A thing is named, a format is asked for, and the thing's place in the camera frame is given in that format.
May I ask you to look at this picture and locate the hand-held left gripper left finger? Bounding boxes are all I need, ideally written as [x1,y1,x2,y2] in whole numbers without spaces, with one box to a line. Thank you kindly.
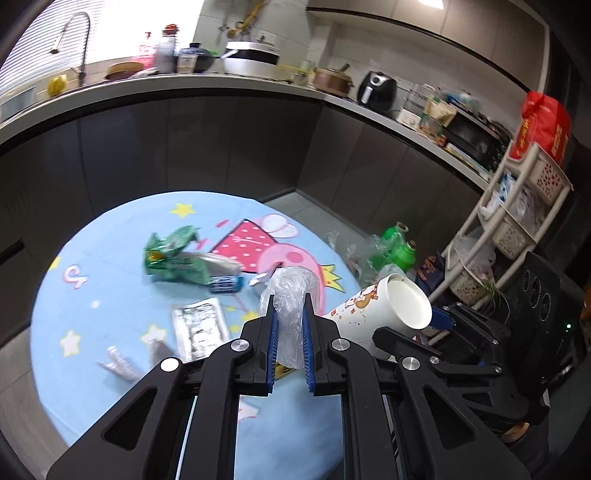
[46,293,279,480]

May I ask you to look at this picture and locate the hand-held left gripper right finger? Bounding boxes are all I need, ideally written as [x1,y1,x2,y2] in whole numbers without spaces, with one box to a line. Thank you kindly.
[302,293,532,480]

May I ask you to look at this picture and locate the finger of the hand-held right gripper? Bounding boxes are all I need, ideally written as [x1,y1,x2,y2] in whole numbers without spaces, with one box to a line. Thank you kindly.
[373,327,505,377]
[431,305,502,347]

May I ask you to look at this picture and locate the patterned white paper cup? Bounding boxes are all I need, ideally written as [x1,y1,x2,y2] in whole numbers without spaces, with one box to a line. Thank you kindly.
[321,273,433,352]

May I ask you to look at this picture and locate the blue candy wrapper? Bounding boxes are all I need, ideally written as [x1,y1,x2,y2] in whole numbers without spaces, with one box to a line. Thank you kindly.
[210,273,245,295]

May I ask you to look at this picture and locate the dark blue printed bag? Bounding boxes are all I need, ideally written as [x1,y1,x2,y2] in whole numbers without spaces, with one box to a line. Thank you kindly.
[414,253,448,296]

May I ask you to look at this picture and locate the translucent plastic bag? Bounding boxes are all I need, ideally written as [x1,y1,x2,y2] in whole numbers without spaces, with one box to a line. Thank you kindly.
[451,230,498,280]

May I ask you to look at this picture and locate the silver foil packet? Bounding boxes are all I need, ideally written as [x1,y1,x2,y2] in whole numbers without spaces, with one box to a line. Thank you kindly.
[172,298,232,363]

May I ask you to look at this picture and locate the green plastic bottle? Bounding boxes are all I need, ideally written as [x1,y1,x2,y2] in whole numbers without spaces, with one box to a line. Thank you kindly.
[381,222,411,250]
[369,239,419,273]

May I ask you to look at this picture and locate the white plastic storage rack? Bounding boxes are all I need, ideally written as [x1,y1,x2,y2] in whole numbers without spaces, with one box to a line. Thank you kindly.
[427,143,573,344]

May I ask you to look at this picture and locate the green snack wrapper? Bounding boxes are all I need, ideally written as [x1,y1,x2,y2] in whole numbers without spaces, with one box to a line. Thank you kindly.
[143,225,211,284]

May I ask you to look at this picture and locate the small silver wrapper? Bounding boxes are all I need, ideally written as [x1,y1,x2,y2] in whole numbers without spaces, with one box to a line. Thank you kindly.
[96,346,139,381]

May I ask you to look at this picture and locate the blue cartoon printed tablecloth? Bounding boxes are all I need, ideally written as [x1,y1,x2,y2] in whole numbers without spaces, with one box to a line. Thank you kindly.
[30,190,358,468]

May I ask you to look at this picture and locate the black toaster oven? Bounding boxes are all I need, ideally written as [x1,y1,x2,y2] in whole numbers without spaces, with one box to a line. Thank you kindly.
[441,108,513,174]

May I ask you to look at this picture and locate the white box appliance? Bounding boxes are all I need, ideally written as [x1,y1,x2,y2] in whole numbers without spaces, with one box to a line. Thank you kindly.
[397,108,423,130]

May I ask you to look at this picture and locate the dark lower kitchen cabinets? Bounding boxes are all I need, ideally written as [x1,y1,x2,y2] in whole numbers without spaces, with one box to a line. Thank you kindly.
[0,90,483,352]

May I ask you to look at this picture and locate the red plastic bag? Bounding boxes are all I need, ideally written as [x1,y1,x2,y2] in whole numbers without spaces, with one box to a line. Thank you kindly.
[510,91,572,169]

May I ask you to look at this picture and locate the black air fryer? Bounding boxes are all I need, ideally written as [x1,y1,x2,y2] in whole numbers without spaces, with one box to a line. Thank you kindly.
[358,70,398,112]

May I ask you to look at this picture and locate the brown cooking pot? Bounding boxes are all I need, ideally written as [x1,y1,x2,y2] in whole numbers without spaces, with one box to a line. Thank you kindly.
[314,65,354,97]

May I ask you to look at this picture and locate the grey kitchen countertop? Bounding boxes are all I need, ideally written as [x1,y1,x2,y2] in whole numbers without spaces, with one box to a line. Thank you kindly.
[0,73,495,191]

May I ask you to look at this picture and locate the dark overhead cabinet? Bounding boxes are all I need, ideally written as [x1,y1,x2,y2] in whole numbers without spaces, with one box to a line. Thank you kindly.
[307,0,551,95]

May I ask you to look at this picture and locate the white rice cooker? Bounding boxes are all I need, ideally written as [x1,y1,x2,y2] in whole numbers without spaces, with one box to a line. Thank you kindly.
[224,41,282,78]

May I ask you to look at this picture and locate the black lidded pan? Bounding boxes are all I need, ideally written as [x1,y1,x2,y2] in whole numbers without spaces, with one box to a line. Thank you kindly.
[178,42,222,73]

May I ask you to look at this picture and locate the brown bowl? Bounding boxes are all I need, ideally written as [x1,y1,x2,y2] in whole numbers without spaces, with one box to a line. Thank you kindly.
[105,61,145,81]

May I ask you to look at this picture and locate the yellow hanging utensil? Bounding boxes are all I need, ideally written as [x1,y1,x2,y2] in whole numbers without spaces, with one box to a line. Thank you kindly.
[233,1,267,38]

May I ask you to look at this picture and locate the steel kitchen faucet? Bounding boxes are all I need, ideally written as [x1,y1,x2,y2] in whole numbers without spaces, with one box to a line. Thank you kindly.
[50,11,92,86]

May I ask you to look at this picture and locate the window blind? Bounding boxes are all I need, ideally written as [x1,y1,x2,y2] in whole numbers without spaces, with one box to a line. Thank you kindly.
[0,0,206,75]

